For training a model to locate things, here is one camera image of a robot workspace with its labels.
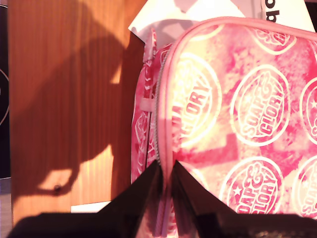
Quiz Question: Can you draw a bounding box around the blank white paper sheet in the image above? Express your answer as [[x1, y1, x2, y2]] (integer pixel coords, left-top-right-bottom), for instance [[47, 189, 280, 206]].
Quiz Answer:
[[128, 0, 317, 45]]

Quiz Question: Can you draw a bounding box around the printed text paper sheet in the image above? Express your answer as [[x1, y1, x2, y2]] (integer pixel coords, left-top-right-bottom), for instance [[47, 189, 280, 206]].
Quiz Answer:
[[70, 200, 112, 214]]

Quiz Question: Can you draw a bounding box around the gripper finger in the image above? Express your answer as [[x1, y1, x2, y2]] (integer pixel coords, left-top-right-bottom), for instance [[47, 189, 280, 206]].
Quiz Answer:
[[99, 160, 163, 238], [171, 161, 236, 238]]

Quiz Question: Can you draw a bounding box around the pink printed zip bag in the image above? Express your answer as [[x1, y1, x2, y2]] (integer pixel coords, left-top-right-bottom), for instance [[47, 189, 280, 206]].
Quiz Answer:
[[130, 16, 317, 238]]

